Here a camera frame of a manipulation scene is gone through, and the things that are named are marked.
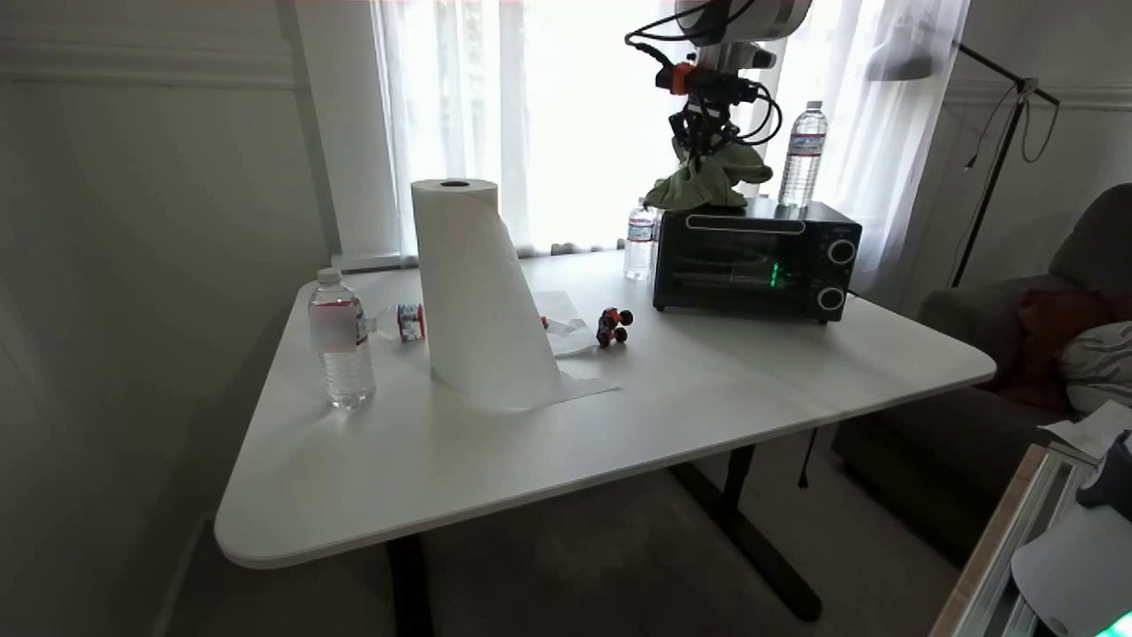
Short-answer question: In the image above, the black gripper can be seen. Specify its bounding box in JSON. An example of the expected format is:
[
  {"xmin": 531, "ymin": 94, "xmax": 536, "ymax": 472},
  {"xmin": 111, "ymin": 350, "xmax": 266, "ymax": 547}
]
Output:
[{"xmin": 656, "ymin": 43, "xmax": 779, "ymax": 170}]

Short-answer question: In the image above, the green towel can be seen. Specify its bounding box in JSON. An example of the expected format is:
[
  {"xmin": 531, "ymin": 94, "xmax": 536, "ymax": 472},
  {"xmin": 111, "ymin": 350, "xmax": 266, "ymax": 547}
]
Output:
[{"xmin": 642, "ymin": 137, "xmax": 779, "ymax": 218}]

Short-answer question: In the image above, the black toaster oven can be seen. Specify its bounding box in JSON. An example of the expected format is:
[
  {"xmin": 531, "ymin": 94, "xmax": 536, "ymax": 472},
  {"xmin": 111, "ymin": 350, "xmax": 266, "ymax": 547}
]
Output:
[{"xmin": 653, "ymin": 199, "xmax": 867, "ymax": 328}]

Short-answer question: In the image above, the white paper towel roll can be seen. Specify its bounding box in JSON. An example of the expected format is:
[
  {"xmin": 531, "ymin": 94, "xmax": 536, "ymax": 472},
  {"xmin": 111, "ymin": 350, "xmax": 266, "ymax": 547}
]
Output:
[{"xmin": 406, "ymin": 173, "xmax": 623, "ymax": 416}]

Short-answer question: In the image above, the tall blue label water bottle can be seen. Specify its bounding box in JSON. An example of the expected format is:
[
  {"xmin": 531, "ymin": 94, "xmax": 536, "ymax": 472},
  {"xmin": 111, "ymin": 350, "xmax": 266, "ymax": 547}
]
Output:
[{"xmin": 776, "ymin": 99, "xmax": 833, "ymax": 217}]

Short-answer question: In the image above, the small clear water bottle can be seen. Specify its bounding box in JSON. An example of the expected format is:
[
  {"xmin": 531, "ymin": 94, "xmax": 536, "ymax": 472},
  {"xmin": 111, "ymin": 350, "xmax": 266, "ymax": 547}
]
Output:
[{"xmin": 623, "ymin": 202, "xmax": 661, "ymax": 288}]

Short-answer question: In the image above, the white sheer curtain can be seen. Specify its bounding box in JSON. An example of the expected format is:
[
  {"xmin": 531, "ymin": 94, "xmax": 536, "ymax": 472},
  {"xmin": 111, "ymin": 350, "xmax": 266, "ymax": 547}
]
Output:
[{"xmin": 295, "ymin": 0, "xmax": 972, "ymax": 297}]

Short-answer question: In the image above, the red black toy car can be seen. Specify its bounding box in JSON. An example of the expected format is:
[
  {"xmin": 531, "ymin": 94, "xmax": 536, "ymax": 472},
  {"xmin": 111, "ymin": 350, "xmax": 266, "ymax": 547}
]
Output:
[{"xmin": 594, "ymin": 303, "xmax": 636, "ymax": 350}]

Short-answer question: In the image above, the white paper sheet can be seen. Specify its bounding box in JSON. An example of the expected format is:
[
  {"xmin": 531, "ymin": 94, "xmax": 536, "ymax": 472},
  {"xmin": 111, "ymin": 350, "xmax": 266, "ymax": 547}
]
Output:
[{"xmin": 536, "ymin": 288, "xmax": 601, "ymax": 362}]

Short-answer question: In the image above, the black tripod stand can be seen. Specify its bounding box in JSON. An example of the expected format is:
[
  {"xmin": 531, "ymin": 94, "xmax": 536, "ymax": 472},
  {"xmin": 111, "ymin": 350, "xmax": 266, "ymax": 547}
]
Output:
[{"xmin": 950, "ymin": 43, "xmax": 1064, "ymax": 290}]

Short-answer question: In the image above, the dark red blanket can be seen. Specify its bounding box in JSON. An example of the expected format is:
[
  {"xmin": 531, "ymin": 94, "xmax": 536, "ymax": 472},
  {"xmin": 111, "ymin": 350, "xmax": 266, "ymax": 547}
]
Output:
[{"xmin": 1003, "ymin": 288, "xmax": 1117, "ymax": 410}]

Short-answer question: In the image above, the dark grey couch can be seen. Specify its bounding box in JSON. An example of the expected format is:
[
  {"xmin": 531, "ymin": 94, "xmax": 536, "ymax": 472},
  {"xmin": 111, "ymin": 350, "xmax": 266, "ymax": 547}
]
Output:
[{"xmin": 833, "ymin": 179, "xmax": 1132, "ymax": 572}]

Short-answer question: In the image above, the black table leg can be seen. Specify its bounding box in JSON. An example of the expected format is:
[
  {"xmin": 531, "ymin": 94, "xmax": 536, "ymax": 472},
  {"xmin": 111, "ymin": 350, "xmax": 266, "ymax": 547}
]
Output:
[
  {"xmin": 666, "ymin": 441, "xmax": 828, "ymax": 627},
  {"xmin": 385, "ymin": 534, "xmax": 439, "ymax": 637}
]

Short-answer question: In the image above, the red label water bottle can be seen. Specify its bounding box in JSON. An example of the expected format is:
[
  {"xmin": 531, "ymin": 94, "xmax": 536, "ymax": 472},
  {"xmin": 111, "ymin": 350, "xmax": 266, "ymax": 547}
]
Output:
[{"xmin": 309, "ymin": 266, "xmax": 380, "ymax": 415}]

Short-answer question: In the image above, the white pillow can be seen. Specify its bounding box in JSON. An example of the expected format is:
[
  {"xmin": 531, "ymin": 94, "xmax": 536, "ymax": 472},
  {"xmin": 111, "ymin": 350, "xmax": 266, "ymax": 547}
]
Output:
[{"xmin": 1058, "ymin": 320, "xmax": 1132, "ymax": 416}]

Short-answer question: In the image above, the white paper stack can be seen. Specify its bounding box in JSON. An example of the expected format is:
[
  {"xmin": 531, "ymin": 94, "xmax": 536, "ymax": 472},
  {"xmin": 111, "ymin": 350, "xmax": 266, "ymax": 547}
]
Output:
[{"xmin": 1038, "ymin": 401, "xmax": 1132, "ymax": 466}]

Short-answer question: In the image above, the light wooden side table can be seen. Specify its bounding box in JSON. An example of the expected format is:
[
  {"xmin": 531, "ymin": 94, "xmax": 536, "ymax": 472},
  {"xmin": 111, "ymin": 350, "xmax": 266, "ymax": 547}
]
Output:
[{"xmin": 926, "ymin": 437, "xmax": 1132, "ymax": 637}]

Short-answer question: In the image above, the dark grey device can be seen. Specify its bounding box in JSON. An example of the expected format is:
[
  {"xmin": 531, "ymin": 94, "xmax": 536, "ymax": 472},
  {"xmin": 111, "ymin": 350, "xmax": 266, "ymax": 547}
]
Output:
[{"xmin": 1077, "ymin": 428, "xmax": 1132, "ymax": 522}]

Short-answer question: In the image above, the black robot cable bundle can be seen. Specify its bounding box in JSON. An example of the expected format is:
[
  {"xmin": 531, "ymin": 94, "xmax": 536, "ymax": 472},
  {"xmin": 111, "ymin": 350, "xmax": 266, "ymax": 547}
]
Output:
[{"xmin": 623, "ymin": 8, "xmax": 788, "ymax": 151}]

